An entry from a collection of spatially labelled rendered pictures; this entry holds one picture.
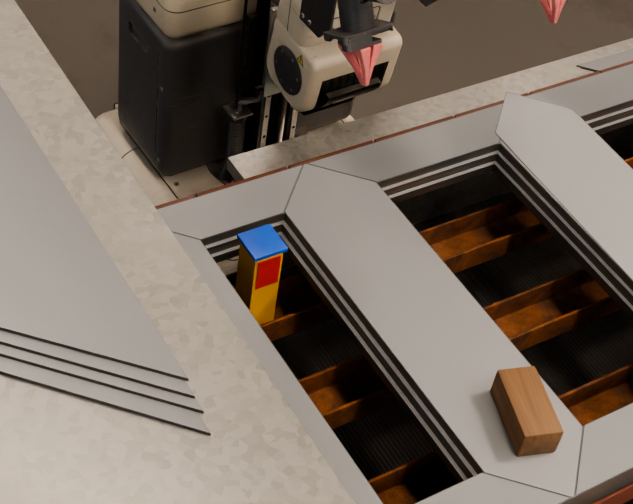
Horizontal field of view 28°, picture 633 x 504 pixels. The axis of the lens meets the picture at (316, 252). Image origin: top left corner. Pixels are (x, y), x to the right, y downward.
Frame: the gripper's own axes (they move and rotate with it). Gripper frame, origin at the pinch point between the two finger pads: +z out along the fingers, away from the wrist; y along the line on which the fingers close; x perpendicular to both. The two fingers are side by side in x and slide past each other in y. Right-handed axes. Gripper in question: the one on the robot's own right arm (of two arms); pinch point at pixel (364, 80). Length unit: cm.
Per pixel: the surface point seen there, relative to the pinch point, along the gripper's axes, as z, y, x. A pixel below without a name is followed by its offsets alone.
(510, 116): 14.7, 29.9, -2.3
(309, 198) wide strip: 15.7, -15.6, -2.6
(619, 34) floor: 53, 180, 112
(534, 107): 14.7, 35.8, -2.4
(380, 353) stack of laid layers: 31.1, -23.9, -30.2
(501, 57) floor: 51, 136, 120
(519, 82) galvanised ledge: 21, 59, 27
